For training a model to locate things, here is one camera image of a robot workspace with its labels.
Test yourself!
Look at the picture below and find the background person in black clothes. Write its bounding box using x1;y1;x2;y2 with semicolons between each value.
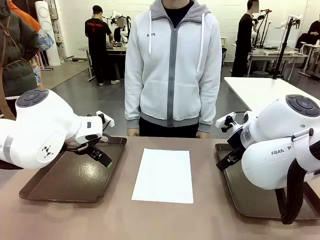
231;0;261;78

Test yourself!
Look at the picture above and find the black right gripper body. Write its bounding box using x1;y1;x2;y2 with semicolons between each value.
226;128;248;155

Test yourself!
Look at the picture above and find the black stand with orange joints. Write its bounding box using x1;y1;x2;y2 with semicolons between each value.
257;9;273;49

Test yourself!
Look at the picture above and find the white table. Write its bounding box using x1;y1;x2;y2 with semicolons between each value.
223;76;320;114

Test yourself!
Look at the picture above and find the black tripod stand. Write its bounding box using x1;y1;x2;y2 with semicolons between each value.
271;14;304;80

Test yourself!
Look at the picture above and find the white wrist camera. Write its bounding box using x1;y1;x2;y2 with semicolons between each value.
95;110;115;128
215;112;237;133

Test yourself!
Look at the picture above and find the white A4 paper sheet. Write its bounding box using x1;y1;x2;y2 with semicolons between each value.
131;148;195;205

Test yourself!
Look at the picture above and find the brown plastic tray with handles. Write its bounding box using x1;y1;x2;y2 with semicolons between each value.
214;143;320;221
19;134;128;204

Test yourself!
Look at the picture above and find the person's left forearm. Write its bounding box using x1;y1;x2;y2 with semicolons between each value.
198;84;223;133

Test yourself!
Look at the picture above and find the man in black t-shirt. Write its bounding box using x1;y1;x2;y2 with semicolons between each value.
84;4;121;87

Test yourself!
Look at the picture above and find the long grey background desk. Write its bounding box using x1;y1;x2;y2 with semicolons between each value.
247;47;310;82

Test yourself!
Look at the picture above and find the white tower air conditioner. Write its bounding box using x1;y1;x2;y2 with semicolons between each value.
34;0;62;67

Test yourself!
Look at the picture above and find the person in white grey hoodie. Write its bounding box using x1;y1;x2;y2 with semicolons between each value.
124;0;223;139

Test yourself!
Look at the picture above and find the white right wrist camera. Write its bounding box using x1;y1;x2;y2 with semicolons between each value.
215;112;237;133

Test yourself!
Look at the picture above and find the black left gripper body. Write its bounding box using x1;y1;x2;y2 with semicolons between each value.
64;136;103;155

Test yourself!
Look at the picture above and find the small white background desk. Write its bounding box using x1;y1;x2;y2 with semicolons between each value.
298;43;320;78

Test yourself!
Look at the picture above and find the person in olive jacket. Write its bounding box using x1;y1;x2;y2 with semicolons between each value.
0;0;41;118

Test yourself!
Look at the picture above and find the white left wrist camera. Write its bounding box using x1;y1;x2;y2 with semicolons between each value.
95;110;115;128

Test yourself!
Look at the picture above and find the background person in dark top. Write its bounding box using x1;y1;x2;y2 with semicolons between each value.
296;19;320;51

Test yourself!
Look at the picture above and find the seated background person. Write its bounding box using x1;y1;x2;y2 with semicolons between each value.
113;17;129;44

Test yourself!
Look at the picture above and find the person's right forearm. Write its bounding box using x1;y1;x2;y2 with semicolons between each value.
124;82;142;130

